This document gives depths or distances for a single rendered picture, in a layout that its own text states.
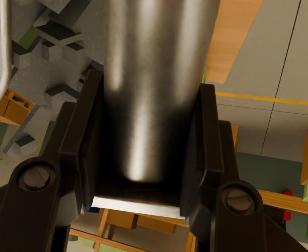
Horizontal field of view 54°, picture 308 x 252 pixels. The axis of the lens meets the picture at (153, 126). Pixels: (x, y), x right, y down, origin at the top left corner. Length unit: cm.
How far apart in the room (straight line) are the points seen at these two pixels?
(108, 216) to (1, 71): 497
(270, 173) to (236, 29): 494
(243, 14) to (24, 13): 39
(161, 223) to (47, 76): 460
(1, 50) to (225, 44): 48
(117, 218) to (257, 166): 253
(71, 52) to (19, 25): 9
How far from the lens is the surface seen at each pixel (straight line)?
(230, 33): 70
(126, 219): 530
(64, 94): 65
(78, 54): 57
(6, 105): 535
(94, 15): 57
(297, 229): 553
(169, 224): 509
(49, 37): 55
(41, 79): 62
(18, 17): 55
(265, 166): 556
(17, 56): 50
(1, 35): 47
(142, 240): 575
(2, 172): 737
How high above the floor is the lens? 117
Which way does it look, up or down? 14 degrees down
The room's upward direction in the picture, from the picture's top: 167 degrees counter-clockwise
